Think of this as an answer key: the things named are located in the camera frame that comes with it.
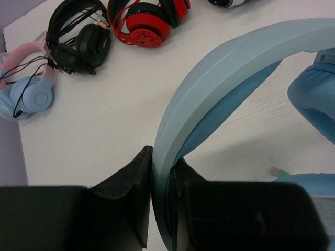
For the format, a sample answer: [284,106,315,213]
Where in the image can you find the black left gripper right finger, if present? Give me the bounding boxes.
[169,159,331,250]

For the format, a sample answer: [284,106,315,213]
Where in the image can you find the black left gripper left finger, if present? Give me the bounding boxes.
[1,146,153,250]

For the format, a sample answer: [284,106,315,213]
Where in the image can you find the green headphone cable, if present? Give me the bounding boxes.
[269,166,291,180]

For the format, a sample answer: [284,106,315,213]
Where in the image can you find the light blue over-ear headphones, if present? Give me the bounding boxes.
[151,18,334,250]

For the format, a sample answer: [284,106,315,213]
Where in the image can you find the pink blue cat-ear headphones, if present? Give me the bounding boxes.
[1,31,57,121]

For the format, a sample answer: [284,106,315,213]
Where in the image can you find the red black headphones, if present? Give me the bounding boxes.
[107,0,191,48]

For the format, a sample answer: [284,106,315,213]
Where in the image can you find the white black headphones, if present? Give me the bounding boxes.
[208,0,247,9]

